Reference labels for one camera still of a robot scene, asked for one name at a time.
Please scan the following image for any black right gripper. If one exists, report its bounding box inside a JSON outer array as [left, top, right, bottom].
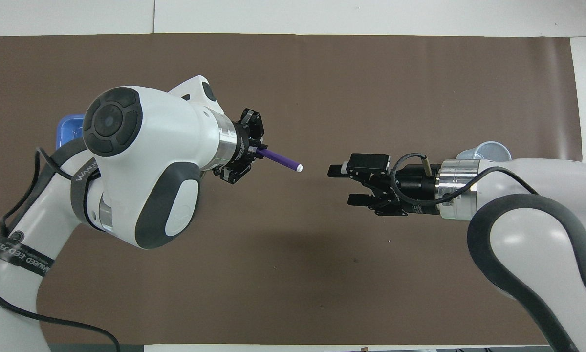
[[327, 153, 442, 217]]

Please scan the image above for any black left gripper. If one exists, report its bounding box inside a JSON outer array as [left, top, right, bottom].
[[214, 108, 268, 185]]

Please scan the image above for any purple pen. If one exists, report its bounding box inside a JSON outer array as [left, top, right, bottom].
[[255, 148, 304, 173]]

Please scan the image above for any brown table mat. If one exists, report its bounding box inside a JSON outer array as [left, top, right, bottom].
[[0, 33, 583, 345]]

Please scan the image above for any translucent plastic cup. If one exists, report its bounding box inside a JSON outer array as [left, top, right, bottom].
[[455, 141, 512, 162]]

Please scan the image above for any blue plastic tray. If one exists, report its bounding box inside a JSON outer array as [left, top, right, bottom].
[[56, 114, 86, 152]]

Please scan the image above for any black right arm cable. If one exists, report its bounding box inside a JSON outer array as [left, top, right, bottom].
[[390, 153, 540, 206]]

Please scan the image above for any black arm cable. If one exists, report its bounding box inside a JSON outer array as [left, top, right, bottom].
[[0, 147, 122, 352], [390, 153, 540, 206]]

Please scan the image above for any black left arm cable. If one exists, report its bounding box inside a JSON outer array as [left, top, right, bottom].
[[0, 147, 122, 352]]

